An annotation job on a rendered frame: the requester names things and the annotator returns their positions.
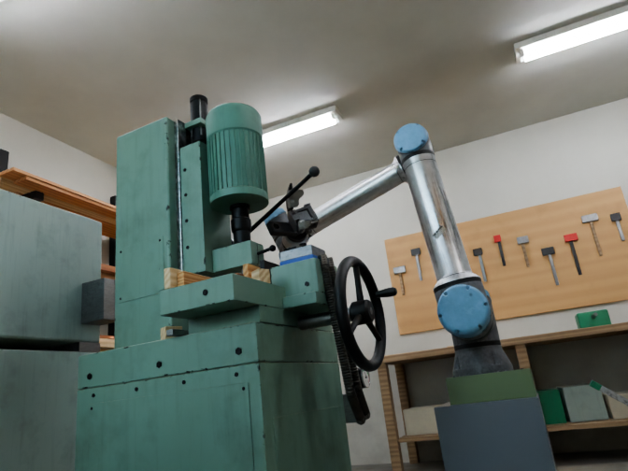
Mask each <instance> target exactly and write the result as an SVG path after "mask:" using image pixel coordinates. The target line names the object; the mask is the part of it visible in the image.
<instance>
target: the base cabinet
mask: <svg viewBox="0 0 628 471"><path fill-rule="evenodd" d="M75 471H352V470H351V462H350V448H349V441H348V433H347V425H346V418H345V410H344V403H343V395H342V388H341V380H340V372H339V364H338V363H252V364H241V365H235V366H228V367H223V368H216V369H210V370H204V371H198V372H192V373H186V374H180V375H174V376H168V377H161V378H151V379H144V380H139V381H132V382H126V383H120V384H114V385H108V386H102V387H96V388H90V389H84V390H78V399H77V427H76V454H75Z"/></svg>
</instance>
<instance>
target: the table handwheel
mask: <svg viewBox="0 0 628 471"><path fill-rule="evenodd" d="M351 267H352V268H353V275H354V281H355V289H356V297H357V301H355V302H352V303H351V304H350V307H348V306H347V296H346V285H347V276H348V273H349V270H350V268H351ZM361 277H362V279H363V281H364V284H365V286H366V289H367V291H368V294H369V297H370V300H371V302H370V301H369V300H368V299H365V300H364V295H363V289H362V283H361ZM376 292H378V287H377V285H376V282H375V281H374V278H373V276H372V274H371V272H370V271H369V269H368V267H367V266H366V265H365V263H364V262H363V261H362V260H361V259H359V258H357V257H355V256H348V257H346V258H344V259H343V260H342V261H341V262H340V264H339V265H338V268H337V270H336V273H335V287H334V296H335V313H336V318H337V323H338V327H339V331H340V334H341V336H342V339H343V342H344V344H345V347H346V349H347V351H348V353H349V355H350V358H351V359H352V360H353V361H354V362H355V363H356V365H357V366H358V367H360V368H361V369H362V370H363V371H366V372H373V371H375V370H377V369H378V368H379V367H380V365H381V364H382V361H383V358H384V355H385V350H386V325H385V318H384V312H383V307H382V303H381V299H380V298H377V297H376ZM329 312H330V311H327V312H322V313H318V314H312V315H307V316H303V317H299V318H298V327H299V329H300V330H302V331H303V330H308V329H313V328H319V327H323V326H329V325H332V324H331V319H330V314H329ZM373 320H375V326H376V327H375V326H374V324H373ZM351 321H352V323H350V322H351ZM362 324H366V326H367V327H368V328H369V330H370V331H371V333H372V335H373V336H374V338H375V339H376V345H375V351H374V354H373V357H372V358H371V360H368V359H367V358H365V356H364V355H363V353H362V352H361V350H360V348H359V346H358V344H357V342H356V339H355V337H354V334H353V333H354V331H355V329H356V327H357V326H358V325H362Z"/></svg>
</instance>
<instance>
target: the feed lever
mask: <svg viewBox="0 0 628 471"><path fill-rule="evenodd" d="M308 173H309V174H308V175H307V176H306V177H304V178H303V179H302V180H301V181H300V182H299V183H298V184H297V185H296V186H295V187H294V188H292V189H291V190H290V191H289V192H288V193H287V194H286V195H285V196H284V197H283V198H282V199H280V200H279V201H278V202H277V203H276V204H275V205H274V206H273V207H272V208H271V209H270V210H268V211H267V212H266V213H265V214H264V215H263V216H262V217H261V218H260V219H259V220H258V221H257V222H255V223H254V224H253V225H252V226H251V232H252V231H253V230H254V229H256V228H257V227H258V226H259V225H260V224H261V223H262V222H263V221H264V220H265V219H267V218H268V217H269V216H270V215H271V214H272V213H273V212H274V211H275V210H276V209H277V208H279V207H280V206H281V205H282V204H283V203H284V202H285V201H286V200H287V199H288V198H289V197H291V196H292V195H293V194H294V193H295V192H296V191H297V190H298V189H299V188H300V187H302V186H303V185H304V184H305V183H306V182H307V181H308V180H309V179H310V178H311V177H313V178H315V177H317V176H318V175H319V173H320V169H319V168H318V167H317V166H311V167H310V168H309V170H308Z"/></svg>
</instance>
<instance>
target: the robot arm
mask: <svg viewBox="0 0 628 471"><path fill-rule="evenodd" d="M393 143H394V147H395V148H396V149H397V151H398V154H399V155H397V156H395V157H394V160H393V163H392V164H390V165H388V166H386V167H385V168H383V169H381V170H380V171H378V172H377V173H376V174H374V175H372V176H371V177H369V178H367V179H365V180H363V181H361V182H360V183H358V184H356V185H355V186H353V187H351V188H350V189H348V190H346V191H345V192H343V193H342V194H340V195H338V196H337V197H335V198H333V199H332V200H330V201H328V202H327V203H325V204H323V205H321V206H320V207H317V208H316V209H314V210H313V208H312V206H311V205H310V203H308V204H305V205H304V206H303V207H301V208H298V209H296V210H295V209H293V208H294V207H298V206H299V199H300V198H301V197H302V196H303V195H304V191H303V190H297V191H296V192H295V193H294V194H293V195H292V196H291V197H289V198H288V199H287V200H286V208H287V212H288V214H287V213H286V211H285V210H284V209H283V208H281V207H279V208H277V209H276V210H275V211H274V212H273V213H272V214H271V215H270V216H269V217H268V218H267V219H265V220H264V223H265V225H266V227H267V230H268V232H269V234H270V235H271V236H272V238H273V240H274V242H275V244H276V246H277V247H278V250H279V252H282V251H284V250H285V249H287V248H292V247H297V248H300V246H299V244H301V243H307V242H308V240H309V239H310V238H311V237H312V236H314V235H315V234H317V233H318V232H319V231H321V230H323V229H324V228H326V227H328V226H330V225H331V224H333V223H335V222H336V221H339V220H341V219H342V218H344V217H346V216H348V215H349V214H350V213H352V212H353V211H355V210H357V209H359V208H360V207H363V206H364V205H366V204H368V203H370V202H371V201H373V200H375V199H376V198H378V197H380V196H382V195H383V194H384V193H387V192H388V191H390V190H392V189H393V188H395V187H397V186H399V185H400V184H402V183H404V182H406V183H408V186H409V189H410V192H411V195H412V198H413V202H414V205H415V208H416V211H417V214H418V218H419V221H420V224H421V229H422V233H423V236H424V239H425V243H426V246H427V249H428V252H429V255H430V259H431V262H432V265H433V269H434V271H435V277H436V280H437V283H436V285H435V286H434V288H433V290H434V294H435V300H436V302H437V316H438V318H439V320H440V322H441V324H442V325H443V327H444V328H445V329H446V330H447V331H448V332H449V333H451V336H452V341H453V346H454V350H455V359H454V365H453V370H452V374H453V376H454V377H456V378H457V377H464V376H473V375H480V374H488V373H495V372H503V371H511V370H513V365H512V363H511V361H510V360H509V359H508V358H507V355H506V354H505V352H504V351H503V349H502V346H501V342H500V337H499V334H498V329H497V325H496V320H495V317H494V313H493V308H492V299H491V297H490V295H489V293H488V291H486V290H485V289H484V286H483V283H482V281H481V277H480V276H478V275H476V274H474V273H473V272H472V270H471V267H470V264H469V262H468V259H467V256H466V253H465V250H464V245H463V242H462V240H461V236H460V233H459V230H458V227H457V224H456V221H455V219H454V216H453V213H452V210H451V207H450V202H449V198H448V196H447V193H446V190H445V187H444V184H443V181H442V178H441V176H440V173H439V170H438V167H437V164H436V160H435V151H434V147H433V145H432V143H431V140H430V138H429V136H428V132H427V131H426V130H425V128H424V127H423V126H421V125H420V124H417V123H410V124H406V125H404V126H403V127H401V128H400V129H399V130H398V131H397V132H396V134H395V136H394V139H393ZM278 257H279V259H280V253H278Z"/></svg>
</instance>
